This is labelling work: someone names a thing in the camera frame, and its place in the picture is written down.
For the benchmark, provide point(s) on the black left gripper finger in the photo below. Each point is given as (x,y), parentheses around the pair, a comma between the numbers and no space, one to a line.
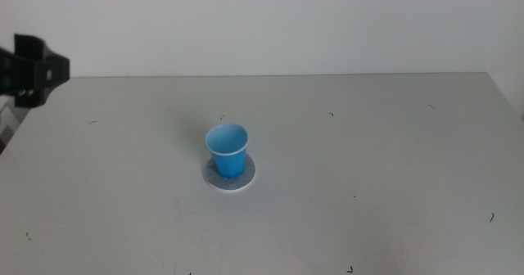
(59,76)
(57,62)

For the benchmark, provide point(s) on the blue plastic cup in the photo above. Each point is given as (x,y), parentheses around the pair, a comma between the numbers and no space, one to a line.
(229,164)

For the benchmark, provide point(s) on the grey round cup mat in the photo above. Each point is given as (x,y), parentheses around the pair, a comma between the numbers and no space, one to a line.
(213,181)

